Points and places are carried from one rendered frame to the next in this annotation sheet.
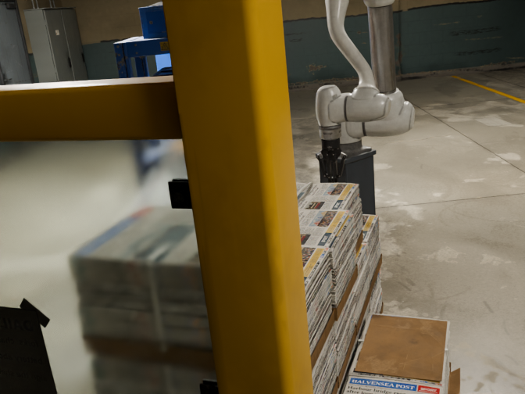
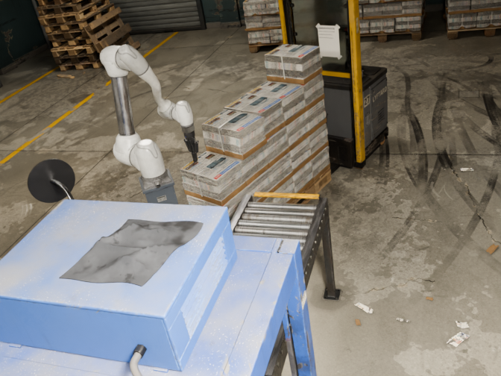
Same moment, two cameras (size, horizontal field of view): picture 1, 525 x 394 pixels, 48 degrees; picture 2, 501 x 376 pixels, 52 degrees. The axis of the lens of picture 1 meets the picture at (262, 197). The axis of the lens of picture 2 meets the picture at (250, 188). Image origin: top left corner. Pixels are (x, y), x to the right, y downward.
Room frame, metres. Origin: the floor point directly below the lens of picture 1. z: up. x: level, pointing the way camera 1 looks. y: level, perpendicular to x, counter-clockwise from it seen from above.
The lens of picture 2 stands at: (5.17, 1.24, 2.59)
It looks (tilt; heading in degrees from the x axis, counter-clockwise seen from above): 31 degrees down; 202
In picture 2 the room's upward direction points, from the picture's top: 10 degrees counter-clockwise
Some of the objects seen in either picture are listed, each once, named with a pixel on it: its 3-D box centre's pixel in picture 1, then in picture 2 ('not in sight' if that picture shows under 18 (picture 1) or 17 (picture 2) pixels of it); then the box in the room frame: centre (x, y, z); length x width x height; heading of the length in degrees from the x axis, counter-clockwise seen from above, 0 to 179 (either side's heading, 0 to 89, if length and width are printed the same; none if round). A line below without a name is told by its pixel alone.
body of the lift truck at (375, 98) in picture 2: not in sight; (345, 110); (0.36, 0.46, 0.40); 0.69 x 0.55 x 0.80; 69
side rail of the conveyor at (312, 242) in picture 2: not in sight; (302, 277); (3.20, 0.63, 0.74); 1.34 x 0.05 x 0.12; 0
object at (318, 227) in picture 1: (280, 225); (253, 103); (1.65, -0.05, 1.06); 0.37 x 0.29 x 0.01; 68
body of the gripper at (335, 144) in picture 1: (330, 148); (189, 136); (2.31, -0.30, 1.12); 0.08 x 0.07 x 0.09; 69
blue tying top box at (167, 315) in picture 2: (189, 18); (115, 272); (4.21, 0.37, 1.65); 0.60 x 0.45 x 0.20; 90
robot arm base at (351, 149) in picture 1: (342, 145); (155, 177); (2.70, -0.40, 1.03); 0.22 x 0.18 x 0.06; 35
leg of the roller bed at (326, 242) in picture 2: not in sight; (328, 257); (2.56, 0.64, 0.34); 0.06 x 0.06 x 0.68; 0
